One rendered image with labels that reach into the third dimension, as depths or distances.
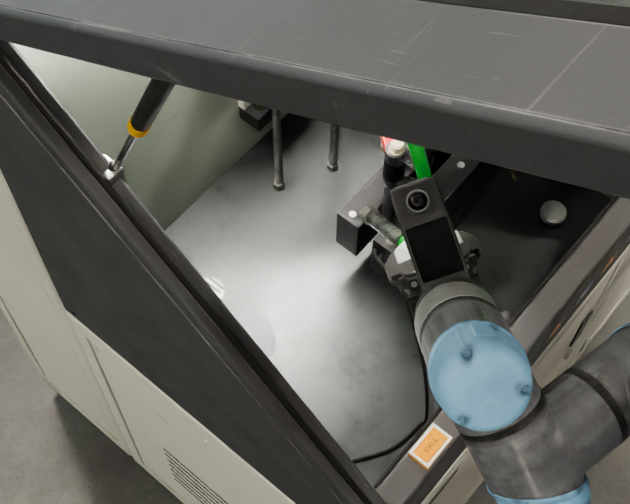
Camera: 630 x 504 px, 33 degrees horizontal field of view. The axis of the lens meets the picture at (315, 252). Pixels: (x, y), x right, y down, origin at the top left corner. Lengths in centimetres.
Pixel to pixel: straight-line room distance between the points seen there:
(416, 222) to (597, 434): 25
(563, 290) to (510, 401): 64
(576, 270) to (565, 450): 61
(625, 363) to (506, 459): 13
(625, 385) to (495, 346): 15
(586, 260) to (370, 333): 31
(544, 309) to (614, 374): 53
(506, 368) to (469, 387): 3
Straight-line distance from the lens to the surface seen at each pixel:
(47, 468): 239
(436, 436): 134
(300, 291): 155
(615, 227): 153
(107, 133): 134
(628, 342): 94
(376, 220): 124
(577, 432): 90
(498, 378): 82
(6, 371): 249
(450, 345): 83
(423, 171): 104
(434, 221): 98
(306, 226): 160
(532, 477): 89
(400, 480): 133
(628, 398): 92
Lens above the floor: 222
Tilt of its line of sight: 62 degrees down
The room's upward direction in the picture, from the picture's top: 1 degrees clockwise
